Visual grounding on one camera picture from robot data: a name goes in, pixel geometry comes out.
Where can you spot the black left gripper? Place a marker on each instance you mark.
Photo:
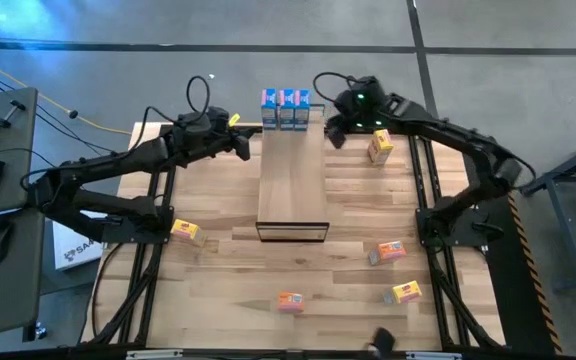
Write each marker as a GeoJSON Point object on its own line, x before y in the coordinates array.
{"type": "Point", "coordinates": [220, 142]}

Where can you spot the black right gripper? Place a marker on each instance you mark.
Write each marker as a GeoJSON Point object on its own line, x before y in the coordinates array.
{"type": "Point", "coordinates": [370, 107]}

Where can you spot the blue Rice Krispies box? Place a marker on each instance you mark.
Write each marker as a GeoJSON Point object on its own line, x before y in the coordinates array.
{"type": "Point", "coordinates": [268, 107]}
{"type": "Point", "coordinates": [286, 107]}
{"type": "Point", "coordinates": [302, 107]}

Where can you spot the yellow Corn Pops box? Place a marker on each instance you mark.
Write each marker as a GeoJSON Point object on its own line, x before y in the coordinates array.
{"type": "Point", "coordinates": [405, 291]}
{"type": "Point", "coordinates": [381, 145]}
{"type": "Point", "coordinates": [187, 230]}

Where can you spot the orange Frosted Mini-Wheats box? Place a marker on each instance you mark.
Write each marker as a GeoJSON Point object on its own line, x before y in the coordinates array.
{"type": "Point", "coordinates": [290, 301]}
{"type": "Point", "coordinates": [390, 250]}

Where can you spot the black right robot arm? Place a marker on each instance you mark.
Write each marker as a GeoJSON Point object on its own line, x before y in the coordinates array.
{"type": "Point", "coordinates": [448, 132]}

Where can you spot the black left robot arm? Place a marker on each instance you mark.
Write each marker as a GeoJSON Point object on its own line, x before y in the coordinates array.
{"type": "Point", "coordinates": [118, 160]}

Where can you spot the yellow tape tag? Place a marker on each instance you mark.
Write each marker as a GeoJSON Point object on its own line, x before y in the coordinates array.
{"type": "Point", "coordinates": [234, 120]}

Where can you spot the white printed cardboard box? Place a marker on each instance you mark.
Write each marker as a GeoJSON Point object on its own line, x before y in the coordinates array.
{"type": "Point", "coordinates": [75, 252]}

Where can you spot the person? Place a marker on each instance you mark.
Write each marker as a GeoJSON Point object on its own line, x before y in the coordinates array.
{"type": "Point", "coordinates": [382, 345]}

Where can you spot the dark grey desk top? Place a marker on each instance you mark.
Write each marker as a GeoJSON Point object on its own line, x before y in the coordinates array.
{"type": "Point", "coordinates": [3, 300]}
{"type": "Point", "coordinates": [13, 150]}

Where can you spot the black mat with hazard stripes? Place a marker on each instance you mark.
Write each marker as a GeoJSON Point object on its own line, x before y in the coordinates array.
{"type": "Point", "coordinates": [510, 300]}

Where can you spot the blue-grey metal stand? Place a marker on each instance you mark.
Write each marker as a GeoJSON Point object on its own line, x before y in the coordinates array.
{"type": "Point", "coordinates": [563, 230]}

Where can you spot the small silver desk fitting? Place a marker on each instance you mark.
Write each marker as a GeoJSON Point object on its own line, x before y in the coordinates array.
{"type": "Point", "coordinates": [39, 331]}

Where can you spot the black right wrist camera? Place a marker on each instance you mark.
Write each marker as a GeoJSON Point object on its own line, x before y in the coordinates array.
{"type": "Point", "coordinates": [344, 110]}

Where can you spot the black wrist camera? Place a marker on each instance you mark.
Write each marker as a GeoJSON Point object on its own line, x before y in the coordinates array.
{"type": "Point", "coordinates": [219, 121]}
{"type": "Point", "coordinates": [344, 110]}

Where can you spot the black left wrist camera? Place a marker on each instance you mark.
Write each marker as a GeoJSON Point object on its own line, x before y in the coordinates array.
{"type": "Point", "coordinates": [219, 121]}

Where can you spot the wooden shelf with black frame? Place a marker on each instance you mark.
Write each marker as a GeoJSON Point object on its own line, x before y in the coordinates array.
{"type": "Point", "coordinates": [292, 190]}

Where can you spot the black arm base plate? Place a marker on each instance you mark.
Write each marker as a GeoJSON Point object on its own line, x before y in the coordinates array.
{"type": "Point", "coordinates": [133, 235]}
{"type": "Point", "coordinates": [425, 237]}

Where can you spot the silver metal bracket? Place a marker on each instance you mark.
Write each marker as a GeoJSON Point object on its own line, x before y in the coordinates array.
{"type": "Point", "coordinates": [153, 354]}
{"type": "Point", "coordinates": [433, 356]}

